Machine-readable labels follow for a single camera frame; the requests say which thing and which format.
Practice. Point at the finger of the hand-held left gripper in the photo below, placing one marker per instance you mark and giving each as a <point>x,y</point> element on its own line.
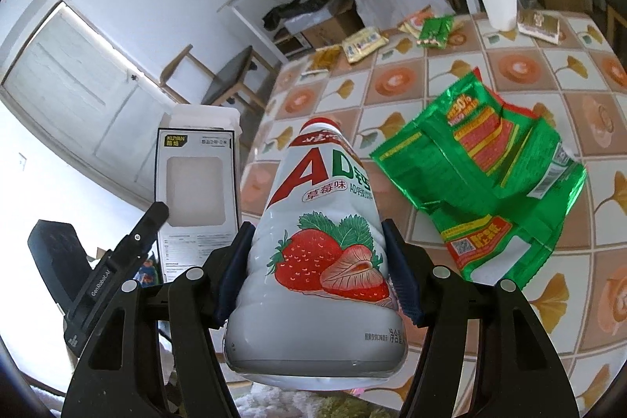
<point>147,224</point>

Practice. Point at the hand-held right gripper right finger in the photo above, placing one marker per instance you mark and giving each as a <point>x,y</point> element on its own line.
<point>404,281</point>

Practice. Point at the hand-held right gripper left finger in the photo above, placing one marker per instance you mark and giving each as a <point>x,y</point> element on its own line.
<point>235,271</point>

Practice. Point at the black white window box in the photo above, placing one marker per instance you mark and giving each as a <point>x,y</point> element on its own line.
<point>191,246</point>

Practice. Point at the white strawberry milk bottle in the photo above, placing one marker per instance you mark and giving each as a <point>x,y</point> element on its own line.
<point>318,202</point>

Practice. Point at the green snack wrapper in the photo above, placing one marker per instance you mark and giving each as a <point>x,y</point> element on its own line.
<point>465,183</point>

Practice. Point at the white door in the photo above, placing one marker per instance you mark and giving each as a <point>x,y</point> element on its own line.
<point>73,95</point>

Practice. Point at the wooden chair black seat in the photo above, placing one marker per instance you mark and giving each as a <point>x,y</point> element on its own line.
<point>230,70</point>

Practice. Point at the brown snack packet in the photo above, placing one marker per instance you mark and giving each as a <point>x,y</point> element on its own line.
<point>324,58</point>

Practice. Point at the yellow snack packet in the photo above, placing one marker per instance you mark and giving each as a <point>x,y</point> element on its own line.
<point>363,46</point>

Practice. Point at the small green packet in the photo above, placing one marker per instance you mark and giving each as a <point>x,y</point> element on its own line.
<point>436,31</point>

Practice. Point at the orange yellow packet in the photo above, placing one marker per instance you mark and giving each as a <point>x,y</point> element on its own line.
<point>415,22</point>

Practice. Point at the floral checkered tablecloth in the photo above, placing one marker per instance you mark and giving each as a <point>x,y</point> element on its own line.
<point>563,70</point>

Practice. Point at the black cloth bag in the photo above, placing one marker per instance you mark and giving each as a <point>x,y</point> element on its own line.
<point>303,6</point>

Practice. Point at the white paper cup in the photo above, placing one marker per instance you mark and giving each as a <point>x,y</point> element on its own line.
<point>497,1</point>

